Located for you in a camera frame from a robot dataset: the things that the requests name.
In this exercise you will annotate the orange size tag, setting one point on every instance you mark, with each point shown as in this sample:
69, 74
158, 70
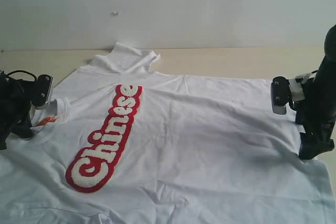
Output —
49, 119

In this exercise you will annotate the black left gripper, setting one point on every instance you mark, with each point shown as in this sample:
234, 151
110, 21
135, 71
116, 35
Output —
15, 108

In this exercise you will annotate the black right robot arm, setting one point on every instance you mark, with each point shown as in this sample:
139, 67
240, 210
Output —
327, 66

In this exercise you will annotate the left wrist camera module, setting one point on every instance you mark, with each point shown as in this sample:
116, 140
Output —
41, 92

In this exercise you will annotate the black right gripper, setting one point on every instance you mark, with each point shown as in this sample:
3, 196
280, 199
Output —
314, 101

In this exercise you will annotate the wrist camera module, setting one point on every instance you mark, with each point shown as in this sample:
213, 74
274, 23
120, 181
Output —
280, 95
41, 92

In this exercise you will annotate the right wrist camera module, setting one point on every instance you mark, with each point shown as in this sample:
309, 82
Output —
280, 95

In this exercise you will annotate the white t-shirt red lettering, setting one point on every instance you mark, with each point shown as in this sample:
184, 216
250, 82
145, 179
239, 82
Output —
135, 146

